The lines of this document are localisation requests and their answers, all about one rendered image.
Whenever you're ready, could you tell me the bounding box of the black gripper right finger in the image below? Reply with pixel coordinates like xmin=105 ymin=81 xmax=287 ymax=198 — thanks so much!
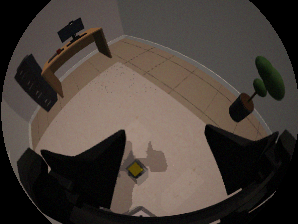
xmin=204 ymin=124 xmax=279 ymax=196

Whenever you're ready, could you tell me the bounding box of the yellow button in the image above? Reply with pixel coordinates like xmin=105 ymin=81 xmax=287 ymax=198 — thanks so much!
xmin=126 ymin=159 xmax=148 ymax=180

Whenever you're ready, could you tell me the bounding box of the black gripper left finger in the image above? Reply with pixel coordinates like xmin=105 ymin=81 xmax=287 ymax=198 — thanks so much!
xmin=40 ymin=129 xmax=126 ymax=209

